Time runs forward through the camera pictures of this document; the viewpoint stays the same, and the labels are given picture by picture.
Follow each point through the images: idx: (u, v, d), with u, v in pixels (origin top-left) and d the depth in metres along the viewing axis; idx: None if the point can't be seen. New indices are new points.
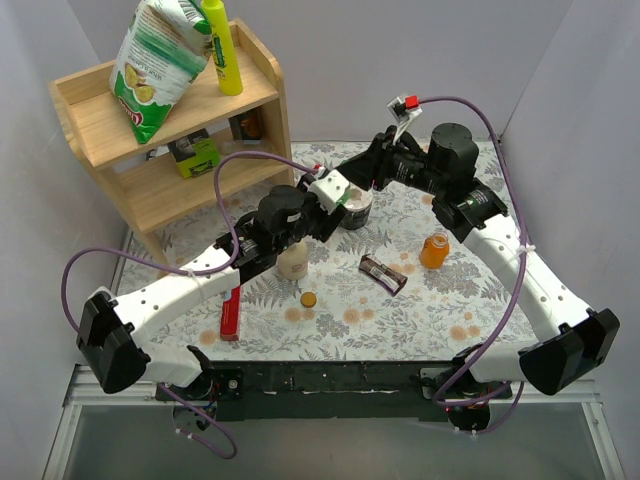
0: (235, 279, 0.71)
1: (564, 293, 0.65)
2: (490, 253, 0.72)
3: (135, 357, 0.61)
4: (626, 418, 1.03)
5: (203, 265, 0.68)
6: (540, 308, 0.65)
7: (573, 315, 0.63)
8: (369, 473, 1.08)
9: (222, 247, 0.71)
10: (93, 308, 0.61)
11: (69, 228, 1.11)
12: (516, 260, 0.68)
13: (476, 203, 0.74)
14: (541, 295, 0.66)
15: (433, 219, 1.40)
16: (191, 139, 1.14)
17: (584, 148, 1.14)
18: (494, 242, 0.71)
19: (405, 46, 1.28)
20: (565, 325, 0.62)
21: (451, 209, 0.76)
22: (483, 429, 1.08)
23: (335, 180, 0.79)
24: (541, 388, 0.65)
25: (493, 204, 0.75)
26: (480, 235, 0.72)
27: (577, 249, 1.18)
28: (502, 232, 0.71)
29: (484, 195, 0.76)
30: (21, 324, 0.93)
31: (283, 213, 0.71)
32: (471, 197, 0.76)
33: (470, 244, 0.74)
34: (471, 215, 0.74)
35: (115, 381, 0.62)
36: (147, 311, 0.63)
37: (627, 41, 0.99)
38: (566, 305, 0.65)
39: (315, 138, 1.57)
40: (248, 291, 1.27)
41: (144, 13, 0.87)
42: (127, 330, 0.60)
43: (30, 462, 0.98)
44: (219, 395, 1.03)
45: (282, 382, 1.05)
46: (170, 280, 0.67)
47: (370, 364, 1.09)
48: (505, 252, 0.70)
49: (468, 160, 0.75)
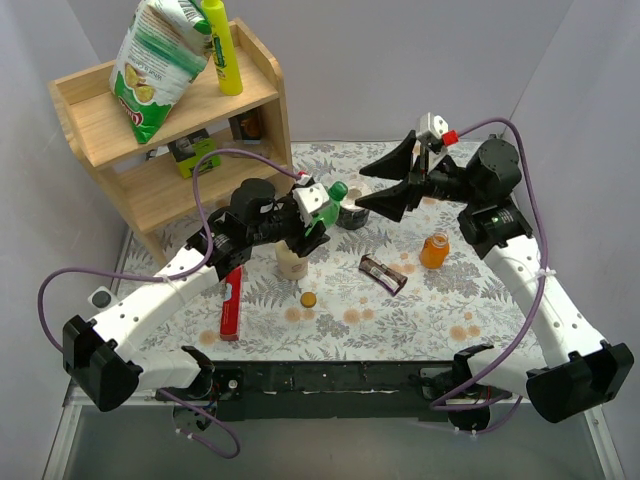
0: (212, 277, 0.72)
1: (579, 322, 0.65)
2: (508, 272, 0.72)
3: (125, 372, 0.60)
4: (626, 418, 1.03)
5: (177, 269, 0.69)
6: (552, 333, 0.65)
7: (586, 345, 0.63)
8: (369, 473, 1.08)
9: (193, 247, 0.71)
10: (73, 330, 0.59)
11: (69, 227, 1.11)
12: (535, 282, 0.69)
13: (502, 222, 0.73)
14: (554, 321, 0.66)
15: (433, 219, 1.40)
16: (191, 139, 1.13)
17: (584, 148, 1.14)
18: (514, 263, 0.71)
19: (405, 46, 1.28)
20: (575, 354, 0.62)
21: (475, 224, 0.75)
22: (483, 429, 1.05)
23: (317, 191, 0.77)
24: (547, 417, 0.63)
25: (518, 225, 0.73)
26: (501, 254, 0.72)
27: (577, 249, 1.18)
28: (523, 254, 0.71)
29: (508, 211, 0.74)
30: (21, 324, 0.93)
31: (256, 203, 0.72)
32: (495, 213, 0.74)
33: (490, 260, 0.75)
34: (494, 232, 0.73)
35: (109, 399, 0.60)
36: (128, 324, 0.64)
37: (627, 42, 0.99)
38: (579, 335, 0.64)
39: (315, 138, 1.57)
40: (248, 291, 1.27)
41: (144, 13, 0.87)
42: (110, 347, 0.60)
43: (30, 462, 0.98)
44: (219, 395, 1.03)
45: (282, 382, 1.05)
46: (145, 290, 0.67)
47: (370, 364, 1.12)
48: (523, 273, 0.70)
49: (510, 185, 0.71)
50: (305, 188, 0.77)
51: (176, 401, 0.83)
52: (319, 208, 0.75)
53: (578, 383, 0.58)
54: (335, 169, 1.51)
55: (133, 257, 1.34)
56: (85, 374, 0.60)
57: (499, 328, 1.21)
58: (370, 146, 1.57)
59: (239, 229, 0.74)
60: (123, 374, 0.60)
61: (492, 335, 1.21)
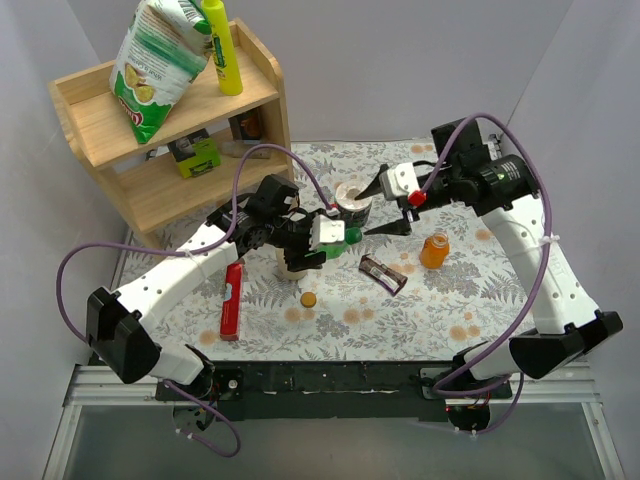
0: (232, 253, 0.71)
1: (577, 292, 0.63)
2: (511, 236, 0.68)
3: (147, 345, 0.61)
4: (627, 417, 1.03)
5: (198, 244, 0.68)
6: (550, 304, 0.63)
7: (580, 315, 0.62)
8: (369, 473, 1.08)
9: (214, 223, 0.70)
10: (98, 301, 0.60)
11: (69, 227, 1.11)
12: (538, 250, 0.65)
13: (508, 178, 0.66)
14: (553, 291, 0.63)
15: (433, 220, 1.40)
16: (191, 139, 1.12)
17: (584, 149, 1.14)
18: (518, 228, 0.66)
19: (404, 47, 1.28)
20: (570, 325, 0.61)
21: (476, 185, 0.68)
22: (483, 429, 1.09)
23: (336, 229, 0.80)
24: (530, 375, 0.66)
25: (524, 181, 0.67)
26: (506, 216, 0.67)
27: (577, 249, 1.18)
28: (528, 217, 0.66)
29: (515, 172, 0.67)
30: (20, 324, 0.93)
31: (284, 190, 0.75)
32: (500, 173, 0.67)
33: (489, 221, 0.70)
34: (496, 188, 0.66)
35: (132, 369, 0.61)
36: (152, 297, 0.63)
37: (626, 43, 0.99)
38: (575, 305, 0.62)
39: (315, 138, 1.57)
40: (248, 291, 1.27)
41: (144, 13, 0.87)
42: (135, 317, 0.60)
43: (30, 463, 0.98)
44: (219, 395, 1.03)
45: (282, 382, 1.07)
46: (168, 264, 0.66)
47: (370, 364, 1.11)
48: (527, 239, 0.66)
49: None
50: (329, 219, 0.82)
51: (191, 400, 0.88)
52: (327, 243, 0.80)
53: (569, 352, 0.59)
54: (335, 169, 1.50)
55: (133, 257, 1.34)
56: (108, 346, 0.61)
57: (499, 328, 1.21)
58: (370, 146, 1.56)
59: (261, 214, 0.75)
60: (146, 349, 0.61)
61: (492, 334, 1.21)
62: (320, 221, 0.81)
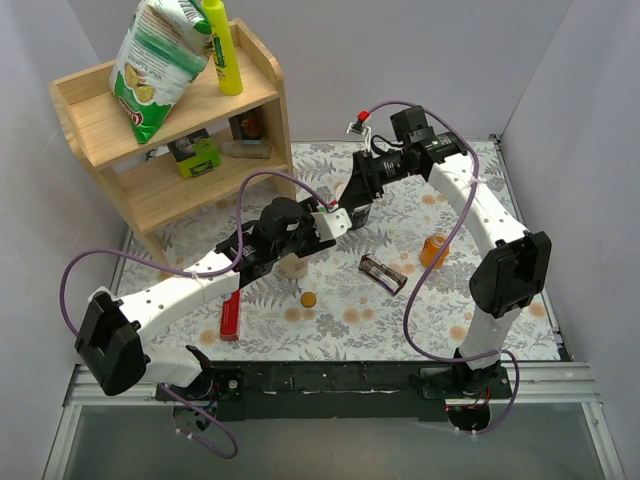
0: (235, 283, 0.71)
1: (505, 217, 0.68)
2: (448, 185, 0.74)
3: (137, 359, 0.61)
4: (627, 418, 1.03)
5: (204, 268, 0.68)
6: (483, 228, 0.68)
7: (510, 233, 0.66)
8: (369, 474, 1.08)
9: (222, 252, 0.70)
10: (98, 307, 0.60)
11: (70, 227, 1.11)
12: (468, 189, 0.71)
13: (440, 143, 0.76)
14: (484, 218, 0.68)
15: (433, 220, 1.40)
16: (191, 139, 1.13)
17: (584, 149, 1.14)
18: (450, 176, 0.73)
19: (404, 46, 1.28)
20: (500, 240, 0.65)
21: (418, 150, 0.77)
22: (484, 428, 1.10)
23: (341, 217, 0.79)
24: (485, 306, 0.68)
25: (455, 145, 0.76)
26: (440, 170, 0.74)
27: (577, 249, 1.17)
28: (458, 167, 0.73)
29: (448, 140, 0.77)
30: (21, 324, 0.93)
31: (284, 221, 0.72)
32: (436, 139, 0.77)
33: (432, 181, 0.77)
34: (434, 152, 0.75)
35: (116, 381, 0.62)
36: (153, 310, 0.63)
37: (625, 43, 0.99)
38: (505, 227, 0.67)
39: (315, 138, 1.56)
40: (248, 291, 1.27)
41: (144, 13, 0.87)
42: (133, 328, 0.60)
43: (30, 464, 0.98)
44: (219, 396, 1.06)
45: (282, 382, 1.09)
46: (174, 282, 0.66)
47: (370, 364, 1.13)
48: (459, 183, 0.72)
49: (417, 114, 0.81)
50: (330, 212, 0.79)
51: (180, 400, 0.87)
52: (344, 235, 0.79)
53: (501, 264, 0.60)
54: (335, 169, 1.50)
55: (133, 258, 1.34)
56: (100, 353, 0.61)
57: None
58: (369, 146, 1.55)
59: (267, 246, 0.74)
60: (135, 367, 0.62)
61: None
62: (324, 217, 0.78)
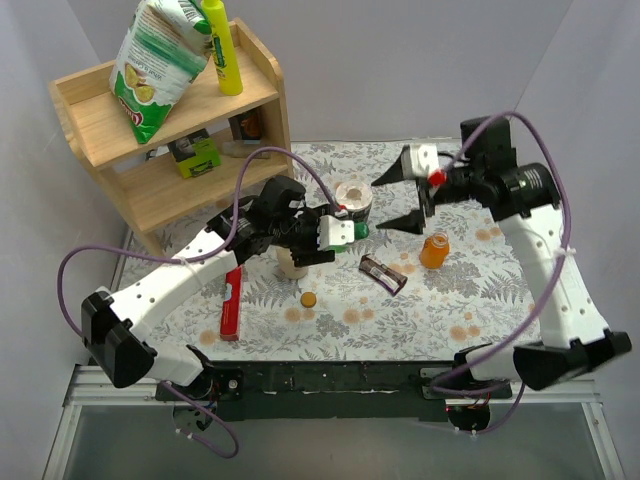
0: (231, 261, 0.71)
1: (587, 308, 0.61)
2: (526, 244, 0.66)
3: (139, 353, 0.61)
4: (627, 418, 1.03)
5: (196, 251, 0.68)
6: (558, 318, 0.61)
7: (588, 331, 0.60)
8: (369, 474, 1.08)
9: (213, 230, 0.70)
10: (91, 307, 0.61)
11: (70, 227, 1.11)
12: (552, 262, 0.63)
13: (530, 186, 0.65)
14: (563, 304, 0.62)
15: (433, 219, 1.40)
16: (191, 139, 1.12)
17: (584, 149, 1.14)
18: (532, 237, 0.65)
19: (405, 46, 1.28)
20: (576, 339, 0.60)
21: (496, 185, 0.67)
22: (483, 429, 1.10)
23: (345, 228, 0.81)
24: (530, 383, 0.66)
25: (545, 191, 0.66)
26: (520, 222, 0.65)
27: (577, 249, 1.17)
28: (544, 227, 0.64)
29: (538, 180, 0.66)
30: (21, 324, 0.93)
31: (288, 194, 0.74)
32: (523, 179, 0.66)
33: (506, 227, 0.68)
34: (517, 197, 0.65)
35: (124, 376, 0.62)
36: (145, 304, 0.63)
37: (625, 44, 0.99)
38: (585, 320, 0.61)
39: (315, 138, 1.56)
40: (248, 291, 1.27)
41: (144, 13, 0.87)
42: (126, 326, 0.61)
43: (30, 464, 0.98)
44: (219, 396, 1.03)
45: (282, 382, 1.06)
46: (163, 271, 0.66)
47: (371, 364, 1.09)
48: (542, 249, 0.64)
49: (499, 129, 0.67)
50: (335, 221, 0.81)
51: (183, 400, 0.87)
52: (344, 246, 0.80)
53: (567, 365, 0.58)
54: (335, 169, 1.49)
55: (133, 257, 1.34)
56: (101, 351, 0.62)
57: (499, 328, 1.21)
58: (370, 146, 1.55)
59: (265, 219, 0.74)
60: (136, 362, 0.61)
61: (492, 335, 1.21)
62: (328, 222, 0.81)
